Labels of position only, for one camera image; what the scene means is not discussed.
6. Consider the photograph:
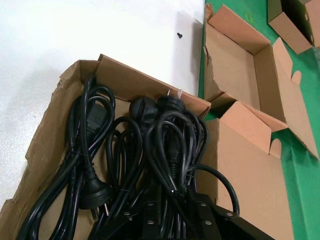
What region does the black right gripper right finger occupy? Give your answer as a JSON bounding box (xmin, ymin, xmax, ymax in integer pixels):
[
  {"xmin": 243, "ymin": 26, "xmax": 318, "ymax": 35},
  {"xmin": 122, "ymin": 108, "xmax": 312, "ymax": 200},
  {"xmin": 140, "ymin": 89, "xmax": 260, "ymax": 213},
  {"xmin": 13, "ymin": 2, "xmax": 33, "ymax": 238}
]
[{"xmin": 189, "ymin": 194, "xmax": 238, "ymax": 240}]

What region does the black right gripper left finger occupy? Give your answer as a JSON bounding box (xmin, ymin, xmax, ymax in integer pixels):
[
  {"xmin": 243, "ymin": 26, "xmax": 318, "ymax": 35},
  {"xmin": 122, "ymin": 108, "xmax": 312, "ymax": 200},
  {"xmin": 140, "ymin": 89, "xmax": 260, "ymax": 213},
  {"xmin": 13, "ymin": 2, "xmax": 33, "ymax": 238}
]
[{"xmin": 92, "ymin": 199, "xmax": 161, "ymax": 240}]

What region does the black power cable bundle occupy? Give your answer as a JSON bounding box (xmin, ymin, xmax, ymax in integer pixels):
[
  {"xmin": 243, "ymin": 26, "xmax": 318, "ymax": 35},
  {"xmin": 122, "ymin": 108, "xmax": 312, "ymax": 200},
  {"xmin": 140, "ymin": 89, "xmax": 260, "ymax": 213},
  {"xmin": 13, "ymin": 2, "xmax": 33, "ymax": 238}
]
[
  {"xmin": 16, "ymin": 72, "xmax": 116, "ymax": 240},
  {"xmin": 186, "ymin": 109, "xmax": 241, "ymax": 219},
  {"xmin": 104, "ymin": 97, "xmax": 161, "ymax": 240},
  {"xmin": 146, "ymin": 96, "xmax": 209, "ymax": 240}
]

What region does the torn cardboard box with lid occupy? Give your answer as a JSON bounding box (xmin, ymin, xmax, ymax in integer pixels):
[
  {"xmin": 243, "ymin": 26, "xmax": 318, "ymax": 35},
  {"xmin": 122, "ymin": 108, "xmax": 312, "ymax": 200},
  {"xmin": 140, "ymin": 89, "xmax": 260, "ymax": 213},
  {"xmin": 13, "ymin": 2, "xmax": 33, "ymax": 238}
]
[{"xmin": 0, "ymin": 53, "xmax": 295, "ymax": 240}]

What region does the open empty-type cardboard box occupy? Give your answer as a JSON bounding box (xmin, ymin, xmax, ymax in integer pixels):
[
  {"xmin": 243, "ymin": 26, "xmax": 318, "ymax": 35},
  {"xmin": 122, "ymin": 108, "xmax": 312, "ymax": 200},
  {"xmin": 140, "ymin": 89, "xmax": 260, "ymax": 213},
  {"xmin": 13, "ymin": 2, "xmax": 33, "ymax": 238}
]
[{"xmin": 203, "ymin": 3, "xmax": 320, "ymax": 160}]

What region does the open stacked cardboard box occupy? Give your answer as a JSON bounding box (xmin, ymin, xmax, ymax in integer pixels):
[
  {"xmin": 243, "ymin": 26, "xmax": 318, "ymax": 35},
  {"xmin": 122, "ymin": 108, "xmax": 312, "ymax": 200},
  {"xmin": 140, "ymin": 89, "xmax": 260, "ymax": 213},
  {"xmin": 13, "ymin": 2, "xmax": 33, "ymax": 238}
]
[{"xmin": 267, "ymin": 0, "xmax": 315, "ymax": 55}]

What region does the closed long cardboard box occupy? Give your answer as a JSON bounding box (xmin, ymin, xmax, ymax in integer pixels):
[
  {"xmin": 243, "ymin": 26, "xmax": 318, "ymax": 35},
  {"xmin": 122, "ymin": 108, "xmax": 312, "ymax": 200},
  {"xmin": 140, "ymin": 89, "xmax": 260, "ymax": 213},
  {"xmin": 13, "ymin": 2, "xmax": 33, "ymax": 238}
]
[{"xmin": 304, "ymin": 0, "xmax": 320, "ymax": 49}]

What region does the green table cloth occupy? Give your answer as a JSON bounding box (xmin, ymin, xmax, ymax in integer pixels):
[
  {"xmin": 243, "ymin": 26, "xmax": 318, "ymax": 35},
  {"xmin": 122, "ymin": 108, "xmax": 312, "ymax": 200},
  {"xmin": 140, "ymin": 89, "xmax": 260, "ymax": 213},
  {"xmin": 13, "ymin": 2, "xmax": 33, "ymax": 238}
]
[{"xmin": 197, "ymin": 0, "xmax": 320, "ymax": 240}]

